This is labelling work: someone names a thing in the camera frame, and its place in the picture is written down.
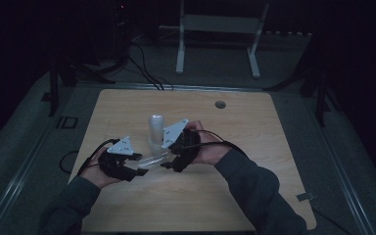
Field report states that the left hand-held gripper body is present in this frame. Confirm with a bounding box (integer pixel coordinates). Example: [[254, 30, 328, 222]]
[[97, 135, 139, 182]]

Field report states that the left hand-held gripper cable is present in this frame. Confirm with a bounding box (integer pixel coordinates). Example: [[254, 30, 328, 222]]
[[76, 138, 121, 177]]

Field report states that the black looped floor cable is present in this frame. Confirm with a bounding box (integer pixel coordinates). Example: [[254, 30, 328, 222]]
[[59, 150, 80, 174]]

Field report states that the person's right hand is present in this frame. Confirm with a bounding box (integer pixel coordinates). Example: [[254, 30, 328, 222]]
[[184, 119, 232, 166]]

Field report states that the dark equipment rack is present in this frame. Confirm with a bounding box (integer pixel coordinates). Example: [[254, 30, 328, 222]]
[[109, 0, 132, 62]]

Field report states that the hand-held gripper cable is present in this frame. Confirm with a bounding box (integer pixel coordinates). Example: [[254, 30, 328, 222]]
[[76, 138, 121, 177], [178, 129, 249, 157]]

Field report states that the wide clear plastic base cup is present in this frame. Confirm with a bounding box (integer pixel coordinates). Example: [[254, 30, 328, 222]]
[[147, 136, 168, 157]]

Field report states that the black tripod stand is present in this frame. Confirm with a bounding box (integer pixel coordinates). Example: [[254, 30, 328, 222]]
[[47, 60, 117, 118], [263, 62, 344, 128]]

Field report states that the grey table bracket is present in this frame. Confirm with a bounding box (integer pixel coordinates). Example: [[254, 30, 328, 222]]
[[296, 192, 316, 203]]

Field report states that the white metal stand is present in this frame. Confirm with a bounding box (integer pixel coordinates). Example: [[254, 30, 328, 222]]
[[175, 0, 271, 79]]

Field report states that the tall clear domed plastic tube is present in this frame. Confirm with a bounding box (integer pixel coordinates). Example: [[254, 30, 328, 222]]
[[147, 114, 166, 146]]

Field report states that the white power strip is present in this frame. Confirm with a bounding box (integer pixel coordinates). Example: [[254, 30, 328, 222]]
[[264, 30, 313, 37]]

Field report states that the bundle of black floor cables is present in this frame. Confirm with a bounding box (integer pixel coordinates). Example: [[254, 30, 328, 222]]
[[74, 40, 174, 91]]

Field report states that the person's left hand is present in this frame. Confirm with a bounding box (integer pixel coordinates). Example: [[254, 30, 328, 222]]
[[78, 146, 122, 190]]

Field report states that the right hand-held gripper cable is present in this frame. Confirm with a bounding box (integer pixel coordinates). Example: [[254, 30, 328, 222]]
[[178, 129, 249, 157]]

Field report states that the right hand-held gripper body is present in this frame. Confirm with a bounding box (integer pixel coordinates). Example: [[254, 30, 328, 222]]
[[162, 118, 202, 165]]

